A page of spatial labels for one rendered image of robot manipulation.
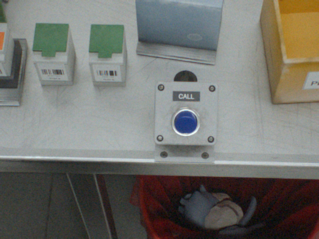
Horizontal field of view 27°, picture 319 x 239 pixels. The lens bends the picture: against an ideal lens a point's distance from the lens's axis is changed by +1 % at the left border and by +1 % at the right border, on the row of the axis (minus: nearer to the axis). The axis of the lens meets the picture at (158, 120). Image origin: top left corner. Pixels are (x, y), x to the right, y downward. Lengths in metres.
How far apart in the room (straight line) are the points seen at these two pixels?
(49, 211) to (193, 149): 0.96
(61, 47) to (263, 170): 0.28
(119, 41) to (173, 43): 0.09
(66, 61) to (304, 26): 0.31
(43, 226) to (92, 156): 0.92
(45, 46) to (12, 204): 0.99
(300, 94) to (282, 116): 0.04
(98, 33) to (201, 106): 0.15
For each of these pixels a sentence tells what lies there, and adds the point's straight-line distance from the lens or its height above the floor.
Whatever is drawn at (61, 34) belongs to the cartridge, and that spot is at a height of 0.94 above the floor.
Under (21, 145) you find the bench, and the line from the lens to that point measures 0.81.
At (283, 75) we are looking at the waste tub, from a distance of 0.77.
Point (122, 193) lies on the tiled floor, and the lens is 1.71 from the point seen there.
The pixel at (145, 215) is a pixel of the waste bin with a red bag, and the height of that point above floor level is 0.44.
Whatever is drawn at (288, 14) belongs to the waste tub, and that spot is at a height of 0.88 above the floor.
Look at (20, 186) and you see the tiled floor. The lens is 1.75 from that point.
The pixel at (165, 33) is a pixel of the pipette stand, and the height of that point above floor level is 0.91.
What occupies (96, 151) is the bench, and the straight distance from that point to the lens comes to 0.79.
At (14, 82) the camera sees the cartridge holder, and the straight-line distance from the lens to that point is 0.82.
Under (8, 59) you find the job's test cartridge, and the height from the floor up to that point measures 0.93.
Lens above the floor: 1.59
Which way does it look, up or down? 63 degrees down
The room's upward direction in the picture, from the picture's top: 2 degrees counter-clockwise
